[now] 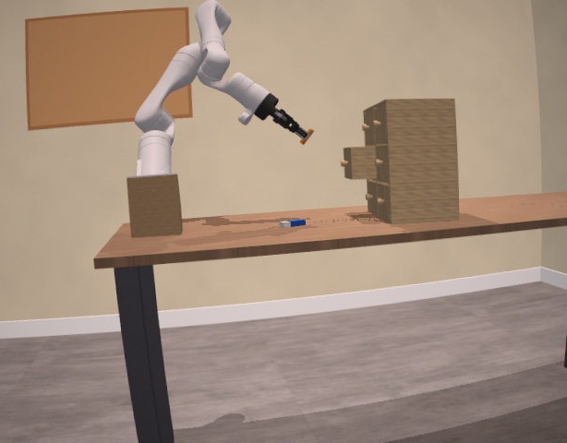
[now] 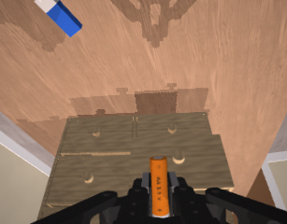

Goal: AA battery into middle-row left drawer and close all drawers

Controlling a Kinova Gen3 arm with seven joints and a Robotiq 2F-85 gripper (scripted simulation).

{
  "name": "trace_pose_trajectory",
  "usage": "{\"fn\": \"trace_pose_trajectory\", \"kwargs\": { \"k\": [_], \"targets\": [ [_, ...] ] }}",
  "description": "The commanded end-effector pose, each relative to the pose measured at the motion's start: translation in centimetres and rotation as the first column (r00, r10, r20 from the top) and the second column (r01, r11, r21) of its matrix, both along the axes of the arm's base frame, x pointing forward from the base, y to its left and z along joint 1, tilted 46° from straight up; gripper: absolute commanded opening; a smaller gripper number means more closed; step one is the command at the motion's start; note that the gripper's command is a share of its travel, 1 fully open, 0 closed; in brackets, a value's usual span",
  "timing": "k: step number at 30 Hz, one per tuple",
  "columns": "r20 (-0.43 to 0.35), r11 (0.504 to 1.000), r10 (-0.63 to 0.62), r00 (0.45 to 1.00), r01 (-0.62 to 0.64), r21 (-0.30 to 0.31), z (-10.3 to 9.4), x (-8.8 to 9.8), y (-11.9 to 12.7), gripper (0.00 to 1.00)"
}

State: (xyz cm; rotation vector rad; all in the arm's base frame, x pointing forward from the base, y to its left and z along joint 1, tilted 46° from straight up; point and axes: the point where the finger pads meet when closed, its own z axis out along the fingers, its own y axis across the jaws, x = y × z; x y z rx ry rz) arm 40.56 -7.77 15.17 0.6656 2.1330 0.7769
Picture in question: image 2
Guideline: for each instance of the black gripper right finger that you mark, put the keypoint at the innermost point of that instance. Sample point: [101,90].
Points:
[194,208]

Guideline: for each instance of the orange aa battery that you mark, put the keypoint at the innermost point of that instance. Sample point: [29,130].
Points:
[158,167]

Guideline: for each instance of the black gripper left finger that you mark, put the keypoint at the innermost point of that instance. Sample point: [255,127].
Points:
[111,208]

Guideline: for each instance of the small wooden chest of drawers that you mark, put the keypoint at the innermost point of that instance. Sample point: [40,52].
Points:
[58,156]

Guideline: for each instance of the blue and white eraser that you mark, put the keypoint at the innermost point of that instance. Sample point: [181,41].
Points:
[58,12]

